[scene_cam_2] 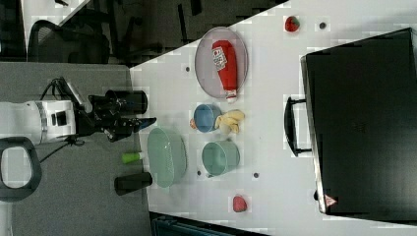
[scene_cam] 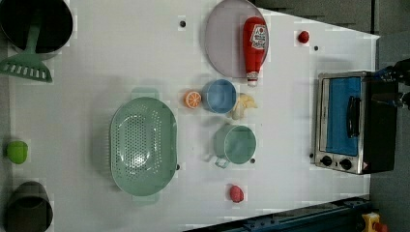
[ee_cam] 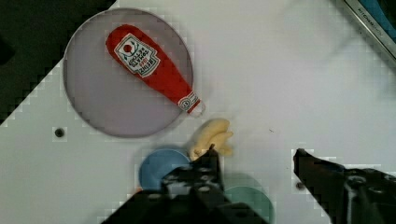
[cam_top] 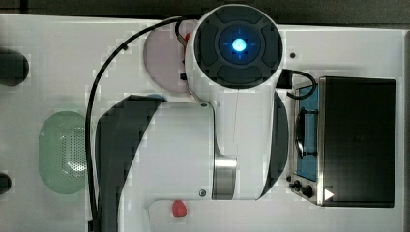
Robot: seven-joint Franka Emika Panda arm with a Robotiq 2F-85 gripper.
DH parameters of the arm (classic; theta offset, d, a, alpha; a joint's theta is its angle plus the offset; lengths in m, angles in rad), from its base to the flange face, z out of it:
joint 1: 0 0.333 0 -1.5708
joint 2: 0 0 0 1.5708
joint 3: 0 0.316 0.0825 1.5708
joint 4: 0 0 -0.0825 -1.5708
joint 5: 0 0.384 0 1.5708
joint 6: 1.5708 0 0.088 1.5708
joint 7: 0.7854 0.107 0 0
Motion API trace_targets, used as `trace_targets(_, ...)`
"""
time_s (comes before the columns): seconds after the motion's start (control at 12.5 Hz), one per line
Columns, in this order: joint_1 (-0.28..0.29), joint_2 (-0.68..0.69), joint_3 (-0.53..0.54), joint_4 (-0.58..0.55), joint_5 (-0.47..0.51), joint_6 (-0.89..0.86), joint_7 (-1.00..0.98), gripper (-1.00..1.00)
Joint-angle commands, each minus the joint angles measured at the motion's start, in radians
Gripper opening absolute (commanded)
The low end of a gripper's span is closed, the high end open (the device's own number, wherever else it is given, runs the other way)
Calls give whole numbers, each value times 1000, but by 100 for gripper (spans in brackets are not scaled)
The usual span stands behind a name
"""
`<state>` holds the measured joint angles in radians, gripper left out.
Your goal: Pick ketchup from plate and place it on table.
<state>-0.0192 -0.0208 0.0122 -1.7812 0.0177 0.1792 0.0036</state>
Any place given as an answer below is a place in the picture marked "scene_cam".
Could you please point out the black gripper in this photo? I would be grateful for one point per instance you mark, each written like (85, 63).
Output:
(398, 73)

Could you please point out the red plush ketchup bottle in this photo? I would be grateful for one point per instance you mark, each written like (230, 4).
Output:
(255, 39)

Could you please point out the grey round plate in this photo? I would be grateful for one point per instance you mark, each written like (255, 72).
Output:
(223, 40)

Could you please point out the silver toaster oven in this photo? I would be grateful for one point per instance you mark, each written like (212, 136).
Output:
(354, 133)

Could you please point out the small red fruit toy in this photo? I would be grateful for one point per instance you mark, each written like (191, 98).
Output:
(303, 37)

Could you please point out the yellow red emergency button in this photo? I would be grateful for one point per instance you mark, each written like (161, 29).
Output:
(373, 223)

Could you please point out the yellow peeled banana toy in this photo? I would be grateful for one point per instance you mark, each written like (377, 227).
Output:
(243, 102)

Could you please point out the blue cup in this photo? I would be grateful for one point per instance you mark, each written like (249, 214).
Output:
(219, 96)

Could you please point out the pink strawberry toy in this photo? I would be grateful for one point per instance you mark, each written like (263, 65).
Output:
(236, 194)

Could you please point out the orange slice toy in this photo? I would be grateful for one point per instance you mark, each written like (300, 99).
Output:
(192, 99)

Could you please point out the green perforated colander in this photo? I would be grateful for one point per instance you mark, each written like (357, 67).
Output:
(143, 144)

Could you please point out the black pot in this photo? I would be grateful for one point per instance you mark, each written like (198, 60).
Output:
(54, 18)

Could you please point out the green slotted spatula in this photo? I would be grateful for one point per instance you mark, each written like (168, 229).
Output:
(28, 64)

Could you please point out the dark grey cup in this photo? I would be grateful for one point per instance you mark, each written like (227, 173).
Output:
(29, 209)

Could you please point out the blue metal frame rail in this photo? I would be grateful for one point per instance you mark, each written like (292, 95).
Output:
(337, 216)

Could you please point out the green mug with handle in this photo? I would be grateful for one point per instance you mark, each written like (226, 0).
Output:
(234, 144)

